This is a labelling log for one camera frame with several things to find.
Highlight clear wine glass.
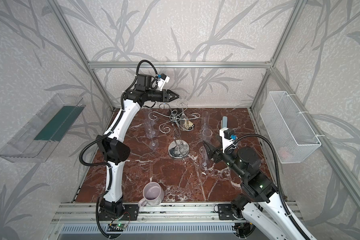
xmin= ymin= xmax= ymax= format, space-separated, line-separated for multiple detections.
xmin=201 ymin=111 xmax=210 ymax=132

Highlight green circuit board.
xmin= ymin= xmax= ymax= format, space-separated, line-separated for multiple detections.
xmin=107 ymin=223 xmax=129 ymax=232

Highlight clear acrylic wall shelf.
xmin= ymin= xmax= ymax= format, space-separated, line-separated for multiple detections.
xmin=0 ymin=94 xmax=86 ymax=163

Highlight white wire wall basket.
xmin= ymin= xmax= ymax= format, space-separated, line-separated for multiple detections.
xmin=260 ymin=91 xmax=322 ymax=164

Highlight black yellow work glove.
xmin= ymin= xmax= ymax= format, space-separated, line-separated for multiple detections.
xmin=170 ymin=109 xmax=195 ymax=132

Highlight lilac ceramic mug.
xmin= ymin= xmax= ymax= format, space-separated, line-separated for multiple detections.
xmin=138 ymin=182 xmax=165 ymax=208

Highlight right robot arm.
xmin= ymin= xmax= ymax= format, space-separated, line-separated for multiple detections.
xmin=203 ymin=128 xmax=315 ymax=240

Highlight chrome wine glass rack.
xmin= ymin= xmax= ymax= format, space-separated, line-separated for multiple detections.
xmin=149 ymin=103 xmax=201 ymax=160

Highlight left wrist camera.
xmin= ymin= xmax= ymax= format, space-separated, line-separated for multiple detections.
xmin=157 ymin=74 xmax=170 ymax=91

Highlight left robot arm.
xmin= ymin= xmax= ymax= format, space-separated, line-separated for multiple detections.
xmin=79 ymin=60 xmax=180 ymax=219

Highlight aluminium front rail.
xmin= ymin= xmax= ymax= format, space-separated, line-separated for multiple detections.
xmin=52 ymin=202 xmax=289 ymax=224

